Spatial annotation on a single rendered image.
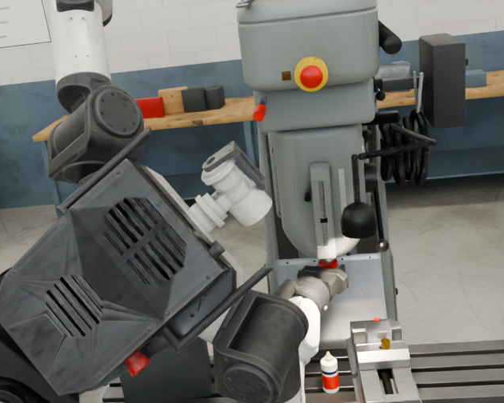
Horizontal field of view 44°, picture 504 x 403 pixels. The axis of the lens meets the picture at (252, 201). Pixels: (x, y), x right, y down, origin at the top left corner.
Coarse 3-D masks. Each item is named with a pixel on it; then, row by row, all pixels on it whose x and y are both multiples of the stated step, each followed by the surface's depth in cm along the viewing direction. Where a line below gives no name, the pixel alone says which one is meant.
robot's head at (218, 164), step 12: (228, 144) 100; (216, 156) 99; (228, 156) 97; (240, 156) 98; (204, 168) 99; (216, 168) 98; (228, 168) 98; (252, 168) 101; (204, 180) 99; (264, 180) 102
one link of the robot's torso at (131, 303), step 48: (96, 192) 82; (144, 192) 82; (48, 240) 83; (96, 240) 82; (144, 240) 81; (192, 240) 81; (0, 288) 86; (48, 288) 84; (96, 288) 82; (144, 288) 81; (192, 288) 80; (240, 288) 89; (48, 336) 85; (96, 336) 83; (144, 336) 81; (192, 336) 89; (96, 384) 84
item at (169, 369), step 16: (176, 352) 155; (192, 352) 155; (160, 368) 156; (176, 368) 156; (192, 368) 157; (208, 368) 162; (128, 384) 157; (144, 384) 157; (160, 384) 158; (176, 384) 158; (192, 384) 158; (208, 384) 159; (128, 400) 159; (144, 400) 159; (160, 400) 159; (176, 400) 160
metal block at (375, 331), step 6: (366, 324) 158; (372, 324) 158; (378, 324) 157; (384, 324) 157; (366, 330) 156; (372, 330) 155; (378, 330) 155; (384, 330) 155; (390, 330) 154; (366, 336) 157; (372, 336) 155; (378, 336) 154; (384, 336) 154; (390, 336) 154; (366, 342) 159
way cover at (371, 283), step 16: (352, 256) 190; (368, 256) 189; (288, 272) 192; (352, 272) 190; (368, 272) 189; (352, 288) 189; (368, 288) 189; (336, 304) 189; (352, 304) 189; (368, 304) 188; (384, 304) 187; (320, 320) 188; (336, 320) 187; (352, 320) 187; (320, 336) 186; (336, 336) 185
